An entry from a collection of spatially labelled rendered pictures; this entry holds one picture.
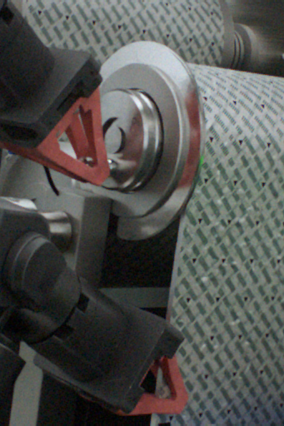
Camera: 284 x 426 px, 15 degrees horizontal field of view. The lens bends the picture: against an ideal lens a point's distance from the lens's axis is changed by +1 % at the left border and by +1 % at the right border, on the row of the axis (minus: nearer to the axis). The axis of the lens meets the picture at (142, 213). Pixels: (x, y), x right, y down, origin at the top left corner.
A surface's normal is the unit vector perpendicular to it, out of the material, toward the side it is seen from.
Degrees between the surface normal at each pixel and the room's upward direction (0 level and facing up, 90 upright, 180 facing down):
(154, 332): 60
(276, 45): 90
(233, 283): 90
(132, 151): 90
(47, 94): 51
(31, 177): 90
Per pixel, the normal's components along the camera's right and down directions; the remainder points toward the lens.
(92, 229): 0.63, 0.18
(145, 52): -0.76, -0.04
